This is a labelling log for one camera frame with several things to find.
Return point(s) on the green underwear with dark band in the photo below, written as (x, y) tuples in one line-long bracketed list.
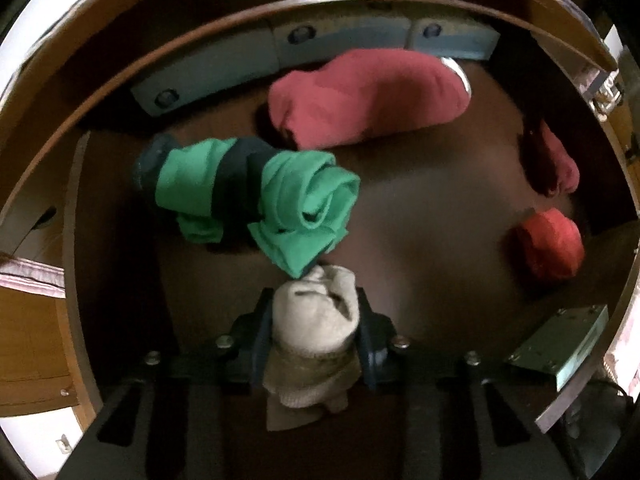
[(300, 200)]

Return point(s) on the white low wall socket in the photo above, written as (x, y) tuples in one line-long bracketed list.
[(61, 443)]

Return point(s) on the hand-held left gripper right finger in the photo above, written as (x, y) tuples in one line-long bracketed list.
[(377, 345)]

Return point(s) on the red underwear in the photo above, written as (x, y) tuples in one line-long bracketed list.
[(550, 245)]

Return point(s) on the dark pink underwear white waistband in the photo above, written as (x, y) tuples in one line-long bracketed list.
[(370, 95)]

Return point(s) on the small maroon underwear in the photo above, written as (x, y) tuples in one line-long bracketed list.
[(560, 165)]

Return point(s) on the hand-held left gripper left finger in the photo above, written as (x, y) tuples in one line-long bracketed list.
[(245, 345)]

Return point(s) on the beige underwear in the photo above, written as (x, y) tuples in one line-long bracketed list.
[(310, 320)]

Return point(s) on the grey-blue flat packet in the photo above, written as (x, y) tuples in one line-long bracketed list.
[(460, 37)]

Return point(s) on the brown wooden door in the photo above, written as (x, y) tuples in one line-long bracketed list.
[(30, 350)]

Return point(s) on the metal drawer lock bracket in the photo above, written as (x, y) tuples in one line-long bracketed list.
[(560, 345)]

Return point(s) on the pink striped cloth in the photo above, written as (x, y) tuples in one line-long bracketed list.
[(30, 280)]

